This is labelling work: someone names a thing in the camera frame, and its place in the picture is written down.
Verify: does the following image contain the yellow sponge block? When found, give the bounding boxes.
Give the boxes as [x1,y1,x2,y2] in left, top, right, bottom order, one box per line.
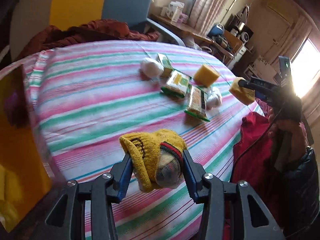
[229,77,255,106]

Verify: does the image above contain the yellow knitted sock bundle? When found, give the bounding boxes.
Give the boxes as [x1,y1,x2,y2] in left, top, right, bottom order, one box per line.
[119,129,187,193]

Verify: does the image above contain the green biscuit packet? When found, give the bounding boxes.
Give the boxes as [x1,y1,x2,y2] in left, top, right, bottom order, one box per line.
[161,70,191,98]
[184,85,210,122]

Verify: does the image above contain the green oil carton box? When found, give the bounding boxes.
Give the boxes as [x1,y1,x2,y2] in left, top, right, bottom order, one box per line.
[156,54,174,77]

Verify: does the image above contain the person right hand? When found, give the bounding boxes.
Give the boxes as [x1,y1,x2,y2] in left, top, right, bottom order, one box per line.
[267,109,309,171]

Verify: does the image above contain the white sock ball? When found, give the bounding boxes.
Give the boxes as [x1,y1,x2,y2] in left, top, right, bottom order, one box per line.
[206,87,222,109]
[140,57,164,79]

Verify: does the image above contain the yellow sponge cube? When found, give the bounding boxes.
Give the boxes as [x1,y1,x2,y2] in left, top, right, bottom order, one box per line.
[193,64,220,87]

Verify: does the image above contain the blue bag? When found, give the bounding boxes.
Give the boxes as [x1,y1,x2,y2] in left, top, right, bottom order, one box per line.
[207,23,225,37]

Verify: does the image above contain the striped bed sheet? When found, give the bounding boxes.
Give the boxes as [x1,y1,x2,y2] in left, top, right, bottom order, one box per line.
[0,39,266,240]

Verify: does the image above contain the wooden windowsill desk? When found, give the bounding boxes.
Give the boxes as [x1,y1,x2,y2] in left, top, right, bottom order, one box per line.
[151,14,234,59]

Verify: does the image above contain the gold metal tin box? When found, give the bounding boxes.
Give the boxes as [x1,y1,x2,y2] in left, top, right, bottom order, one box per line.
[1,64,52,233]

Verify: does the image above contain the patterned beige curtain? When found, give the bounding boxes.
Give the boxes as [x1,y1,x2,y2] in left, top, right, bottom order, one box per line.
[188,0,228,35]

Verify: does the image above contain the white boxes on desk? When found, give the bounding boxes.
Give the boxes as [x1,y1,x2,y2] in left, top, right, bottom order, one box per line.
[160,1,188,23]

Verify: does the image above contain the dark red jacket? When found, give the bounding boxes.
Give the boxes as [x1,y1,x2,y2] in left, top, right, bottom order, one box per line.
[16,19,160,60]

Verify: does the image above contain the grey yellow blue sofa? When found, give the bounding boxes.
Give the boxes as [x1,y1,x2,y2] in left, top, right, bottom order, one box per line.
[10,0,184,61]

